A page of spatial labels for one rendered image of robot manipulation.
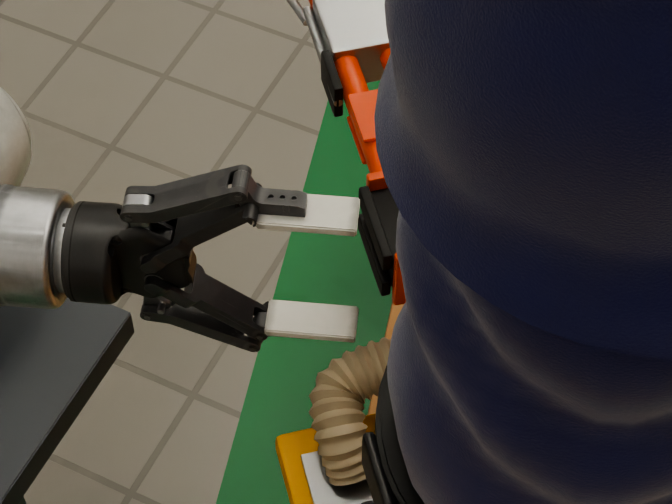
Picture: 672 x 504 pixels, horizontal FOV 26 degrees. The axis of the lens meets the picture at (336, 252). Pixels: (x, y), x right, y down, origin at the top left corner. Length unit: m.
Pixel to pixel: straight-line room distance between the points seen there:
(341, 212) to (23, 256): 0.23
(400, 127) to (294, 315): 0.54
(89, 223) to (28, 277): 0.06
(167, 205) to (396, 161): 0.43
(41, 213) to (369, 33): 0.32
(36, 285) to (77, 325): 0.55
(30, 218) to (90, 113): 1.76
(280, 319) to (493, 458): 0.43
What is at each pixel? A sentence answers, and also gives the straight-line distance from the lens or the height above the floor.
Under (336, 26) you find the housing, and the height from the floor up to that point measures 1.22.
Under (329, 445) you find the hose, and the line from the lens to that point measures 1.07.
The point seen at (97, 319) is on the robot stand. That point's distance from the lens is 1.62.
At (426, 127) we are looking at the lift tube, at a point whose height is 1.66.
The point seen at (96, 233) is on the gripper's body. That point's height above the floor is 1.25.
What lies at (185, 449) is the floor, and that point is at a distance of 2.38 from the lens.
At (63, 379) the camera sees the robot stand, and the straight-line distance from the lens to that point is 1.58.
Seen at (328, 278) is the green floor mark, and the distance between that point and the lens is 2.54.
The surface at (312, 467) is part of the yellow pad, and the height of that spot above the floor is 1.10.
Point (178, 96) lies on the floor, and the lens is 2.83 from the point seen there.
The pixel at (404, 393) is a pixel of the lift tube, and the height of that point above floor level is 1.42.
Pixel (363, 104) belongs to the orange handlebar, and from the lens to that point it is 1.16.
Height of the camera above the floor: 2.08
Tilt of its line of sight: 54 degrees down
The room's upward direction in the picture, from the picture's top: straight up
